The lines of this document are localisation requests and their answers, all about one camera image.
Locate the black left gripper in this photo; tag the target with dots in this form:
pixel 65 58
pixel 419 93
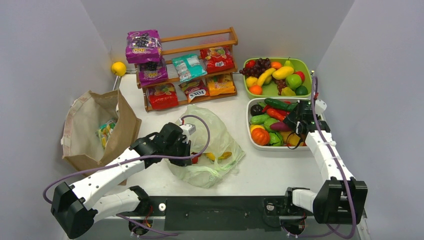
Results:
pixel 186 146

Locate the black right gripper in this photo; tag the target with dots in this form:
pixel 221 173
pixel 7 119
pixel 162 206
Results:
pixel 289 121

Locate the purple toy sweet potato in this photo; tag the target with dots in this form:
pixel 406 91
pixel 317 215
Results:
pixel 280 127

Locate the pale green plastic grocery bag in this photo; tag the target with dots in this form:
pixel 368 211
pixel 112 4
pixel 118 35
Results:
pixel 221 156

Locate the green Fox's candy bag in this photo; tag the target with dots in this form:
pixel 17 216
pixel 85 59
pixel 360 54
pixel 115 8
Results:
pixel 105 131

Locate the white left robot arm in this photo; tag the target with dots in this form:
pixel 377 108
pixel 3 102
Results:
pixel 78 206

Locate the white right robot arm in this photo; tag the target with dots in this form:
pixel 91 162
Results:
pixel 341 198

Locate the red candy bag bottom shelf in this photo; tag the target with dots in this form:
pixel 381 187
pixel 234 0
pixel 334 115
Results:
pixel 162 96

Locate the red candy bag shelf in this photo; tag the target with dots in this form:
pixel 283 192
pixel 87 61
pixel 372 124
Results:
pixel 162 96
pixel 217 59

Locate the red Fox's candy bag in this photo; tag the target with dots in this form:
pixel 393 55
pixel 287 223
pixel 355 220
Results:
pixel 193 89

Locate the purple candy bag middle shelf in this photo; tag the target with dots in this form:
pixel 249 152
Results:
pixel 152 72

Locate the brown paper bag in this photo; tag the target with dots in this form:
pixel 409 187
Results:
pixel 81 147

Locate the orange candy bag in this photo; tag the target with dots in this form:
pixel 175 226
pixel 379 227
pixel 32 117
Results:
pixel 220 84

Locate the red candy bag middle shelf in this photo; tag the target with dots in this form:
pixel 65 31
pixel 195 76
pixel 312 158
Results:
pixel 217 59

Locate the purple grape candy bag top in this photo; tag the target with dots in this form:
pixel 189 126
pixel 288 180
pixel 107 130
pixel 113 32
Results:
pixel 143 46

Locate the red toy chili pepper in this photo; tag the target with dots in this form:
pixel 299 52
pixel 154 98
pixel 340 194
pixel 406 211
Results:
pixel 277 114

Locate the light green toy cabbage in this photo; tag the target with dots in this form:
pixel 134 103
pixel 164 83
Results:
pixel 267 124

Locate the green striped toy melon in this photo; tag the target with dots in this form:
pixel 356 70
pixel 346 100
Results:
pixel 275 139

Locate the green toy cucumber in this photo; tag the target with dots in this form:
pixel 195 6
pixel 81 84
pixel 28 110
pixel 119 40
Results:
pixel 280 105

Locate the green apple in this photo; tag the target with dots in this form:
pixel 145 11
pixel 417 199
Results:
pixel 293 81

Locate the light green toy gourd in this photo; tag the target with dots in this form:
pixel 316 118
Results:
pixel 259 119

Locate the dark toy eggplant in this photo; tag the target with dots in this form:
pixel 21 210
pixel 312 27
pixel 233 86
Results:
pixel 256 110

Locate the orange toy pumpkin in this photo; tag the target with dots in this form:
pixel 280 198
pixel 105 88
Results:
pixel 260 136

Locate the orange toy fruit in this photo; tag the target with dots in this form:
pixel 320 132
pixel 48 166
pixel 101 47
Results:
pixel 256 90

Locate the white vegetable basket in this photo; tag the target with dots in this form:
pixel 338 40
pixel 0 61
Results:
pixel 291 141

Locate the dark red grape bunch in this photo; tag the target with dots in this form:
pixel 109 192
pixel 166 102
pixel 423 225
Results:
pixel 255 67

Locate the teal white snack packet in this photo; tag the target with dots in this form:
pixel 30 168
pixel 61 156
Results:
pixel 188 67

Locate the wooden snack shelf rack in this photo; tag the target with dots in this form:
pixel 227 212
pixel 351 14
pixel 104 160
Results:
pixel 192 44

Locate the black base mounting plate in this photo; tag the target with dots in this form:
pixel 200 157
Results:
pixel 220 213

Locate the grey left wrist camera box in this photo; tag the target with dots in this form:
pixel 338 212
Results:
pixel 187 131

